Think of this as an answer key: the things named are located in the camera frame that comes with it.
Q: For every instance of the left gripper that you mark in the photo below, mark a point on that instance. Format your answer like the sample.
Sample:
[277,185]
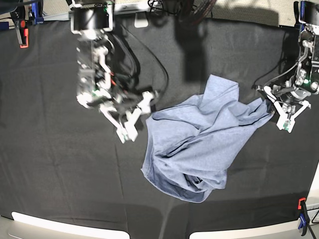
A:
[288,95]

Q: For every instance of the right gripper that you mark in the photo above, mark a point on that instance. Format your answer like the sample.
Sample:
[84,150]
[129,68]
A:
[116,100]

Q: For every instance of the light blue t-shirt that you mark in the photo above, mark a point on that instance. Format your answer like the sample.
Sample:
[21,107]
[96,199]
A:
[191,145]

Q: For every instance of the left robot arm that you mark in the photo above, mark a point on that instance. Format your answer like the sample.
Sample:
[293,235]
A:
[307,64]

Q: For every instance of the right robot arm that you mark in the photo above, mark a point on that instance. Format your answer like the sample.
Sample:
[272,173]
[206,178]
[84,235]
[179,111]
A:
[108,72]

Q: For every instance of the black table cloth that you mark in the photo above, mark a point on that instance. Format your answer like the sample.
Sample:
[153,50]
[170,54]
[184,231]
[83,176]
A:
[62,162]

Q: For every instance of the orange blue clamp near right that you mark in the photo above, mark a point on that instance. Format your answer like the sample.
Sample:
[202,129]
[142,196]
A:
[303,217]

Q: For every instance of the orange black clamp far left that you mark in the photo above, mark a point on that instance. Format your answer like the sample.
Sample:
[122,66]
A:
[22,33]

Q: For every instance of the blue clamp far left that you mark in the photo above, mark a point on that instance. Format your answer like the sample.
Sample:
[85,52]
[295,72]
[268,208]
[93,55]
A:
[35,12]

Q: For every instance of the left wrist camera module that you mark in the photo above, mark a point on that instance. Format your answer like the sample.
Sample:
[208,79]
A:
[286,124]

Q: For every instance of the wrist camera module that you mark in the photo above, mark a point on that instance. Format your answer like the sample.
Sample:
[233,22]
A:
[127,134]
[286,124]

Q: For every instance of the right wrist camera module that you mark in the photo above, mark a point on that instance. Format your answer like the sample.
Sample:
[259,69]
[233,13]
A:
[127,134]

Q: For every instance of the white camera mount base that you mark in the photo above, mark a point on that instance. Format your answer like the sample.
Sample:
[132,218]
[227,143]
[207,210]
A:
[141,20]

